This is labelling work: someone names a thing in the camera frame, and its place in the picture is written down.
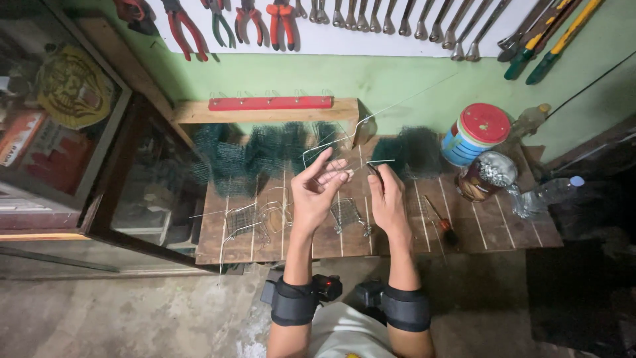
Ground red hook rack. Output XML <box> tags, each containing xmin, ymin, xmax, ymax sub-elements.
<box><xmin>208</xmin><ymin>95</ymin><xmax>335</xmax><ymax>111</ymax></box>

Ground small heap of green mesh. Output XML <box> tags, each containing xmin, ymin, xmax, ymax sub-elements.
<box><xmin>370</xmin><ymin>126</ymin><xmax>444</xmax><ymax>181</ymax></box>

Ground wooden plank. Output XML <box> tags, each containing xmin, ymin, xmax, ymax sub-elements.
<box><xmin>172</xmin><ymin>97</ymin><xmax>360</xmax><ymax>125</ymax></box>

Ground yellowish plastic bottle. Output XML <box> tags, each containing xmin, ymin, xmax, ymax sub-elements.
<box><xmin>511</xmin><ymin>102</ymin><xmax>553</xmax><ymax>146</ymax></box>

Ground brown can with foil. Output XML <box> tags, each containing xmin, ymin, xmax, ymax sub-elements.
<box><xmin>454</xmin><ymin>150</ymin><xmax>519</xmax><ymax>204</ymax></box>

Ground red black handled screwdriver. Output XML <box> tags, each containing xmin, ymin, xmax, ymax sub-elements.
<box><xmin>423</xmin><ymin>194</ymin><xmax>459</xmax><ymax>247</ymax></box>

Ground black wrist strap with tracker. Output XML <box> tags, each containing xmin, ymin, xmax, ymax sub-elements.
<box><xmin>260</xmin><ymin>273</ymin><xmax>344</xmax><ymax>327</ymax></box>
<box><xmin>355</xmin><ymin>280</ymin><xmax>431</xmax><ymax>333</ymax></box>

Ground bent wire frame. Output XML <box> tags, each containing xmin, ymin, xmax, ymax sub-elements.
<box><xmin>262</xmin><ymin>186</ymin><xmax>295</xmax><ymax>234</ymax></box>

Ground loose steel wire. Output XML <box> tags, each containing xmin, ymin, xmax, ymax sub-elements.
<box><xmin>188</xmin><ymin>201</ymin><xmax>273</xmax><ymax>290</ymax></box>

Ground long bent steel wire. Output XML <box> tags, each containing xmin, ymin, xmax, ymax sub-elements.
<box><xmin>301</xmin><ymin>74</ymin><xmax>459</xmax><ymax>172</ymax></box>

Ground white tool board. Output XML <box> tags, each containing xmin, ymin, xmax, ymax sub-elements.
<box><xmin>143</xmin><ymin>0</ymin><xmax>548</xmax><ymax>59</ymax></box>

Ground small wire mesh basket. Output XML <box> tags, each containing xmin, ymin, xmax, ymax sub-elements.
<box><xmin>225</xmin><ymin>203</ymin><xmax>272</xmax><ymax>245</ymax></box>
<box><xmin>329</xmin><ymin>197</ymin><xmax>373</xmax><ymax>237</ymax></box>

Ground flat wire mesh piece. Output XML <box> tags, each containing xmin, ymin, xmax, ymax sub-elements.
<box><xmin>406</xmin><ymin>195</ymin><xmax>434</xmax><ymax>225</ymax></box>

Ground person's left hand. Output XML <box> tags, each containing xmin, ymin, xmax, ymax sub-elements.
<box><xmin>291</xmin><ymin>147</ymin><xmax>355</xmax><ymax>235</ymax></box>

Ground white shirt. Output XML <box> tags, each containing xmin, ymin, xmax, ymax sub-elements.
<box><xmin>308</xmin><ymin>302</ymin><xmax>398</xmax><ymax>358</ymax></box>

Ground small red handled pliers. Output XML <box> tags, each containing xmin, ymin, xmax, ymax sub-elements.
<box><xmin>234</xmin><ymin>0</ymin><xmax>264</xmax><ymax>47</ymax></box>

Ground green handled pliers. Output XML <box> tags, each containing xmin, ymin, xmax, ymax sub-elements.
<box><xmin>201</xmin><ymin>0</ymin><xmax>237</xmax><ymax>50</ymax></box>

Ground dark small pliers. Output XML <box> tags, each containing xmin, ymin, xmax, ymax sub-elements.
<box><xmin>367</xmin><ymin>163</ymin><xmax>386</xmax><ymax>193</ymax></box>

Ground large heap of green mesh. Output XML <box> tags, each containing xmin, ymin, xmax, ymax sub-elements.
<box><xmin>191</xmin><ymin>121</ymin><xmax>345</xmax><ymax>198</ymax></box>

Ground blue tin with red lid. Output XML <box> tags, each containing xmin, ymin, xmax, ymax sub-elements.
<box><xmin>440</xmin><ymin>102</ymin><xmax>512</xmax><ymax>168</ymax></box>

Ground clear bottle with blue cap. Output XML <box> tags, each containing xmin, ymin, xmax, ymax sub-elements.
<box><xmin>511</xmin><ymin>175</ymin><xmax>586</xmax><ymax>220</ymax></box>

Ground orange handled pliers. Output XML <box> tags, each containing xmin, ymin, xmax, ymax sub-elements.
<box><xmin>265</xmin><ymin>0</ymin><xmax>298</xmax><ymax>52</ymax></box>

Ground row of steel wrenches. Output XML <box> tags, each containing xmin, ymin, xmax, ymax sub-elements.
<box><xmin>295</xmin><ymin>0</ymin><xmax>513</xmax><ymax>63</ymax></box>

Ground black cable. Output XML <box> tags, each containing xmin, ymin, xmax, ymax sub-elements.
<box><xmin>546</xmin><ymin>49</ymin><xmax>636</xmax><ymax>121</ymax></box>

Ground red black pliers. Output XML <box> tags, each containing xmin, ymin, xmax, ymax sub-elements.
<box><xmin>113</xmin><ymin>0</ymin><xmax>160</xmax><ymax>37</ymax></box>

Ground person's right hand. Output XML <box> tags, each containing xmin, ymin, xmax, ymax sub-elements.
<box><xmin>367</xmin><ymin>165</ymin><xmax>413</xmax><ymax>240</ymax></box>

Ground long red handled pliers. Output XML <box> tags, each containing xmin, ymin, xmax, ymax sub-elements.
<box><xmin>161</xmin><ymin>0</ymin><xmax>210</xmax><ymax>63</ymax></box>

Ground glass display cabinet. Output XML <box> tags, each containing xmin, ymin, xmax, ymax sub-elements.
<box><xmin>0</xmin><ymin>0</ymin><xmax>210</xmax><ymax>273</ymax></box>

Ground yellow green handled shears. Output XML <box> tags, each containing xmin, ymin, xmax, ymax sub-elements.
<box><xmin>497</xmin><ymin>0</ymin><xmax>605</xmax><ymax>86</ymax></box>

